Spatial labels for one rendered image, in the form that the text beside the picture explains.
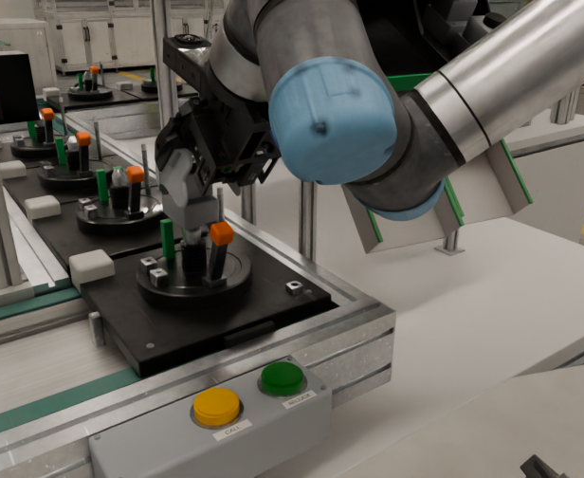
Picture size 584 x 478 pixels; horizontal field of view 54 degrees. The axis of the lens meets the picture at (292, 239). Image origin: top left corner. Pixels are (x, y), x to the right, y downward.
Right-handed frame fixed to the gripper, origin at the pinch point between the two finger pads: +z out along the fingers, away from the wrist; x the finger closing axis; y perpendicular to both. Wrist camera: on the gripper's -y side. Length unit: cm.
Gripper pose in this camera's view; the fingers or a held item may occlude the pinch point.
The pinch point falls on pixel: (186, 176)
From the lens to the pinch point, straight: 68.1
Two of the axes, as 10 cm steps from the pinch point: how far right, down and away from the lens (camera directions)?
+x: 8.2, -2.3, 5.2
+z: -3.8, 4.6, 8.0
